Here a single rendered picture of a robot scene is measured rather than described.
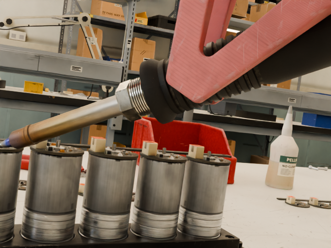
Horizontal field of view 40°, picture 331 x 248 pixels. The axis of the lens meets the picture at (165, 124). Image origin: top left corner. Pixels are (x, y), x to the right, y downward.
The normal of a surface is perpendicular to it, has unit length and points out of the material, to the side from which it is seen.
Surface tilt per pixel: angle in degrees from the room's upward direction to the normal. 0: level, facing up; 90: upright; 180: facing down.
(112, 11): 88
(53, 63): 90
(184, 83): 98
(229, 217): 0
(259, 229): 0
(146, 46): 92
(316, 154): 90
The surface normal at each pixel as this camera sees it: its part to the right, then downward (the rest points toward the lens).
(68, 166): 0.62, 0.14
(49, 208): 0.15, 0.09
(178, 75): -0.41, 0.15
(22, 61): 0.38, 0.11
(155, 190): -0.19, 0.04
